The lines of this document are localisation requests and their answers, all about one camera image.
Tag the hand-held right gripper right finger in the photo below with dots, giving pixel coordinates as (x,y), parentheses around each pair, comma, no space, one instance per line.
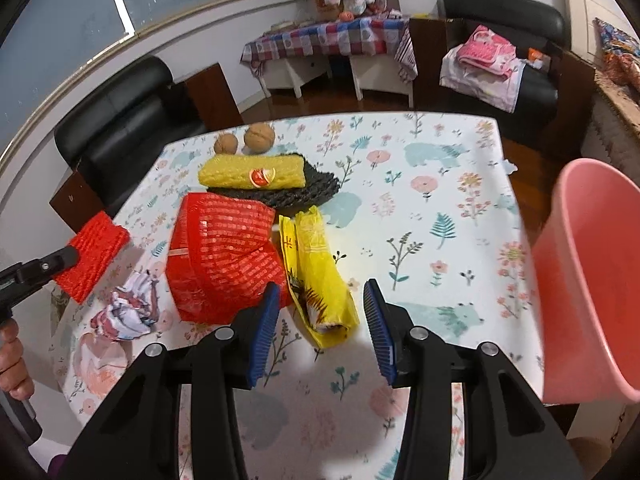
(377,332)

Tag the person's purple clothing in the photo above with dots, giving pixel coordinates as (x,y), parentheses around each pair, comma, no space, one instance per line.
(56,465)

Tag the large glass window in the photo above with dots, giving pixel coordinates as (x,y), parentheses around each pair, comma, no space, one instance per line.
(65,20)

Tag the plaid tablecloth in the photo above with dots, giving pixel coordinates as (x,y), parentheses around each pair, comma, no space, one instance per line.
(325,35)

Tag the pink plastic bin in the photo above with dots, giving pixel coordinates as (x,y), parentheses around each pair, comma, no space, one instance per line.
(590,285)

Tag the black armchair with wooden sides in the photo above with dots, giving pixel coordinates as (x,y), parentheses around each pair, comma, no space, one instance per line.
(500,5)
(120,125)

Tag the small orange packet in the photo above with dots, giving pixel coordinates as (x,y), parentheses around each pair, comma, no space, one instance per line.
(537,57)

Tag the person's left hand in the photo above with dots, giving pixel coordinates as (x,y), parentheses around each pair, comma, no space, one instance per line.
(11,360)

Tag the striped hanging cloth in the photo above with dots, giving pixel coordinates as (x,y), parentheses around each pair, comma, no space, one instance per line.
(406,57)

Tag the yellow foam net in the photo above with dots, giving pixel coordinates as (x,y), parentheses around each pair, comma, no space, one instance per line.
(235,172)

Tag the red foam net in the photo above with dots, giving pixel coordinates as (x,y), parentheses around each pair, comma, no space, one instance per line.
(92,255)

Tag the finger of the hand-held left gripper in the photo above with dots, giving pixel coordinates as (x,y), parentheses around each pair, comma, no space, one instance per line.
(45,265)

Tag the white panelled board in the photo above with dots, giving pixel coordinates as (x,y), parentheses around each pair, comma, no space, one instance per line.
(582,5)

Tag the small walnut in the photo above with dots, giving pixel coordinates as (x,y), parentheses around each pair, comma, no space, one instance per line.
(225,144)

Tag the floral tablecloth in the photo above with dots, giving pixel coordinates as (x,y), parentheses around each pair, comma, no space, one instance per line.
(425,220)

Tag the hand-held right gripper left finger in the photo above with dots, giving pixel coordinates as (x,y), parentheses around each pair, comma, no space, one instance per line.
(262,332)

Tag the brown cardboard box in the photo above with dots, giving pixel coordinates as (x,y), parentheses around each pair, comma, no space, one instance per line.
(327,10)

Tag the colourful patterned cushion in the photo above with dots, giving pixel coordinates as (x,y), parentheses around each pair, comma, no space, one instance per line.
(620,50)

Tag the black foam net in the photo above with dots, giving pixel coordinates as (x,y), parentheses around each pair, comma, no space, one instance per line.
(310,192)

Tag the crumpled printed wrapper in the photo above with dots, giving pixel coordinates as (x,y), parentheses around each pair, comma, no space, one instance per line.
(125,310)

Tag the white folded cloth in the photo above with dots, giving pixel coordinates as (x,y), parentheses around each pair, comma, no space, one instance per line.
(475,85)

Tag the red mesh bag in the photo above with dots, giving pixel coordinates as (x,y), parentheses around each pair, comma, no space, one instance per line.
(220,260)

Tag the large walnut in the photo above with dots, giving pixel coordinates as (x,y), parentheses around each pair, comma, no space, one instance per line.
(259,137)

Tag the yellow plastic bag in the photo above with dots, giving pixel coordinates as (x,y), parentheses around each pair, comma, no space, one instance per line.
(315,270)

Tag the pink folded clothes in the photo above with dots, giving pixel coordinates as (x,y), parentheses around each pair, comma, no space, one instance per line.
(485,50)

